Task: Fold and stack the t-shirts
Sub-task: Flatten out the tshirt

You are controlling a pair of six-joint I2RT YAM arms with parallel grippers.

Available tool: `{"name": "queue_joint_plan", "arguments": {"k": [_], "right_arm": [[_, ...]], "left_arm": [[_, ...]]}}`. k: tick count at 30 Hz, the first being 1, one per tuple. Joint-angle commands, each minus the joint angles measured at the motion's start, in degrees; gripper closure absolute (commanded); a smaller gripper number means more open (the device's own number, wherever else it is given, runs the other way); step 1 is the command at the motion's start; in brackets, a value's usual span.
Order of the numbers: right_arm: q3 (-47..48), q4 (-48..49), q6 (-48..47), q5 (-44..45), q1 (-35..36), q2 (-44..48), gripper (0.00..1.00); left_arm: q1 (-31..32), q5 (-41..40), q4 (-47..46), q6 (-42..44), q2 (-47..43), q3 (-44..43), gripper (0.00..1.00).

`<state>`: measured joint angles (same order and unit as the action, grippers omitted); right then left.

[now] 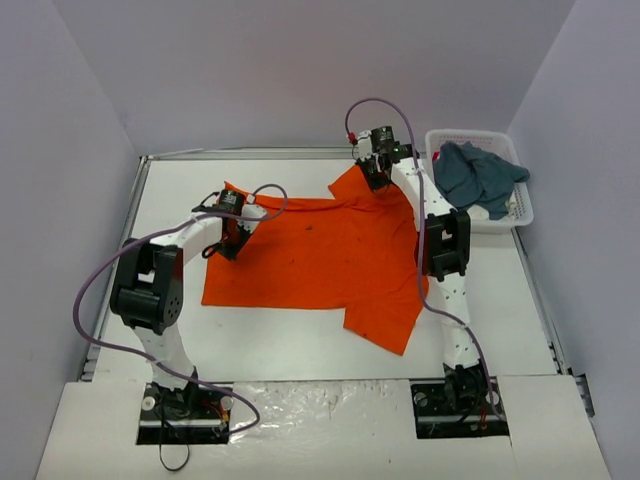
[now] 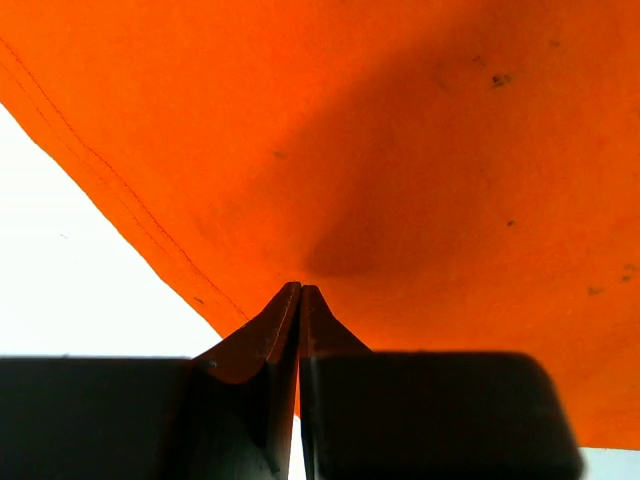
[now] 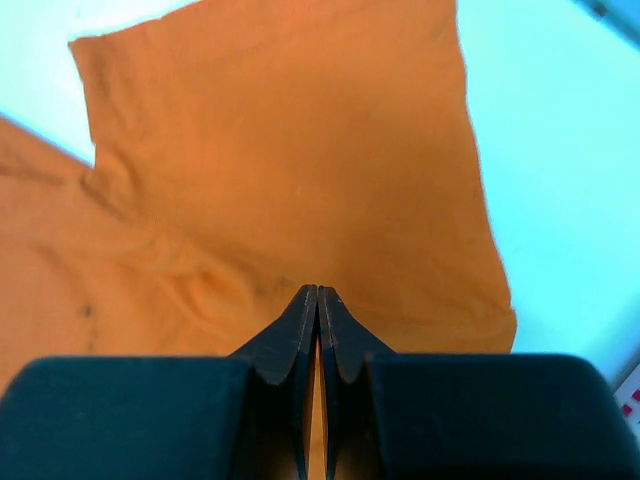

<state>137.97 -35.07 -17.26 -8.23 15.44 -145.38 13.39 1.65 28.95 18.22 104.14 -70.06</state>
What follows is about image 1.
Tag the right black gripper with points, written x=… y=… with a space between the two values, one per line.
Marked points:
x=375 y=174

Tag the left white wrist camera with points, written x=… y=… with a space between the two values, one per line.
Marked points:
x=252 y=213

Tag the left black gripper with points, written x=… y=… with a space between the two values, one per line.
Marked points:
x=236 y=242

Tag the teal t shirt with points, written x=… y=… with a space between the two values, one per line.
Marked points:
x=469 y=176

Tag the orange t shirt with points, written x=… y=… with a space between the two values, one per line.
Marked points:
x=354 y=251

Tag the white plastic basket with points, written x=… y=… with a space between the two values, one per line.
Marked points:
x=520 y=210

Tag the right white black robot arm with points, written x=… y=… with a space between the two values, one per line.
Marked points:
x=442 y=255

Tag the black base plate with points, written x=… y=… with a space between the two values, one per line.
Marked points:
x=198 y=417
x=436 y=417

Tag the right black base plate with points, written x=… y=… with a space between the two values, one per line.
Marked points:
x=436 y=417

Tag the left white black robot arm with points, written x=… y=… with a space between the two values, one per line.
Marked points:
x=148 y=292

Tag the white cloth in basket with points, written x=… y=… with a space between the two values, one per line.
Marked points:
x=478 y=214

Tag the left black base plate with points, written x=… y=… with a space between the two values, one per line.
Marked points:
x=198 y=417

